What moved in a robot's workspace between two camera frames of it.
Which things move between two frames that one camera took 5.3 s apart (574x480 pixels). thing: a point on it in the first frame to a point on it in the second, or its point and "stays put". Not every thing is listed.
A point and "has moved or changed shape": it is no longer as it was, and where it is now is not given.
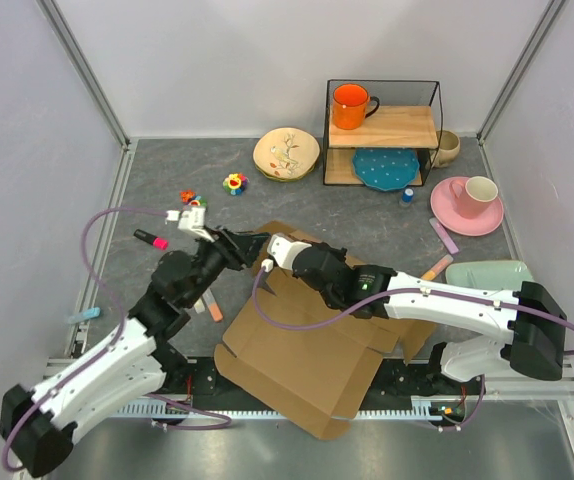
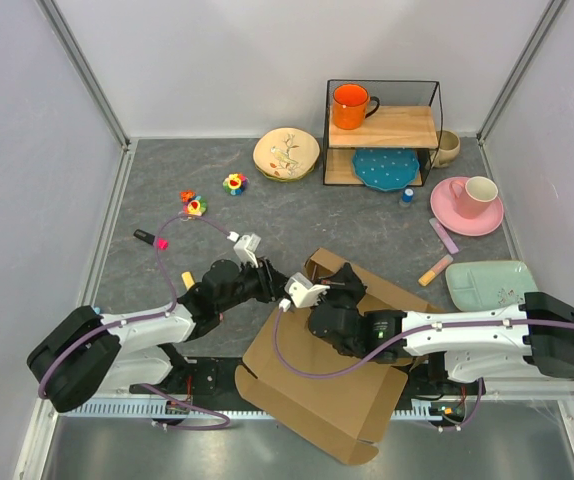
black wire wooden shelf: (409, 117) stays put
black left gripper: (240, 249) to (271, 282)
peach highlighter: (432, 273) stays put
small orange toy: (185, 195) stays put
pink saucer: (445, 210) stays put
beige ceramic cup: (448, 147) stays put
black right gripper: (338, 257) to (344, 281)
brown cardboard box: (283, 296) has moved or changed shape
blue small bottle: (408, 195) stays put
